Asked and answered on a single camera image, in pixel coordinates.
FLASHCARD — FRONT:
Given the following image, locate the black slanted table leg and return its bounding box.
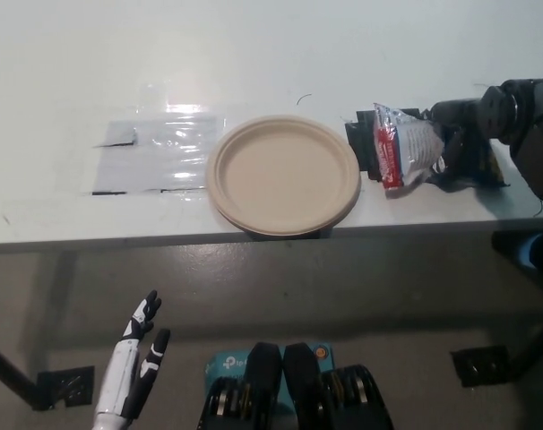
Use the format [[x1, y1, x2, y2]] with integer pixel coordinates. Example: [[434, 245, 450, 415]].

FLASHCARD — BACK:
[[508, 322, 543, 380], [0, 340, 47, 411]]

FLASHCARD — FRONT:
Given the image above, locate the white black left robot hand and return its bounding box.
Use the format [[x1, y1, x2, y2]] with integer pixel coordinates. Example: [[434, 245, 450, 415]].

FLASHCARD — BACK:
[[91, 289, 172, 430]]

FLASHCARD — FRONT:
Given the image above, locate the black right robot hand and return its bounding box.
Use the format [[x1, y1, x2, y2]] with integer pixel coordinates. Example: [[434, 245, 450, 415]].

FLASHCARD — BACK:
[[426, 99, 496, 189]]

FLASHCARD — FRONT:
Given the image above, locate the beige paper plate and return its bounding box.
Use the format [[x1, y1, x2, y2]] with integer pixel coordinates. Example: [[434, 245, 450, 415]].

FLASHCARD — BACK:
[[206, 115, 361, 237]]

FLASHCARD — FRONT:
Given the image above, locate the black and blue object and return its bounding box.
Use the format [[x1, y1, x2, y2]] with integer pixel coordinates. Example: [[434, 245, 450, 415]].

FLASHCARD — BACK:
[[490, 230, 543, 274]]

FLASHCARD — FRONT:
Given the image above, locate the teal router box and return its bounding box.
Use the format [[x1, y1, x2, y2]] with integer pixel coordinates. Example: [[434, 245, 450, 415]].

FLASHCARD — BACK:
[[203, 342, 333, 400]]

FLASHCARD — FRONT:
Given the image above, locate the sunflower seed bag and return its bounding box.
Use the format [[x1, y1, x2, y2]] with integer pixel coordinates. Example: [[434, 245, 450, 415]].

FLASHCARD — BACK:
[[373, 101, 510, 198]]

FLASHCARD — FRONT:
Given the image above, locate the clear taped plastic sheet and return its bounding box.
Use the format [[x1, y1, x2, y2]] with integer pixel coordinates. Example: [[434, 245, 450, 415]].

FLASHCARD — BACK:
[[78, 102, 230, 197]]

